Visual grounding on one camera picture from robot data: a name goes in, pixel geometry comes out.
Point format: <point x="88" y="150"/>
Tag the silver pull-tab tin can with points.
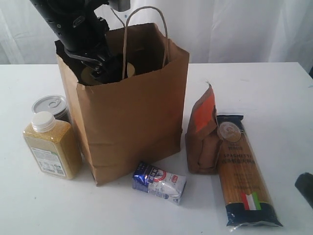
<point x="55" y="104"/>

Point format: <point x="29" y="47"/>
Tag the yellow grain bottle white cap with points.
<point x="53" y="145"/>

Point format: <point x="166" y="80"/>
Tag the brown paper bag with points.
<point x="139" y="118"/>

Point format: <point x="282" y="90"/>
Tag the blue white milk carton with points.
<point x="158" y="182"/>

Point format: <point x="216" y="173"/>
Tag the clear jar gold lid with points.
<point x="88" y="80"/>

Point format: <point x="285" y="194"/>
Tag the white backdrop curtain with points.
<point x="212" y="31"/>

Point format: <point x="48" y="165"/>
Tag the spaghetti pasta package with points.
<point x="246" y="197"/>

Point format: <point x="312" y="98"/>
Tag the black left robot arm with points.
<point x="83" y="34"/>

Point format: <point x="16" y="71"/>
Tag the brown orange snack pouch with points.
<point x="202" y="140"/>

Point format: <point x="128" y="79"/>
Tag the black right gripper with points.
<point x="304" y="184"/>

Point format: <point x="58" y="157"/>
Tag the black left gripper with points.
<point x="105" y="66"/>

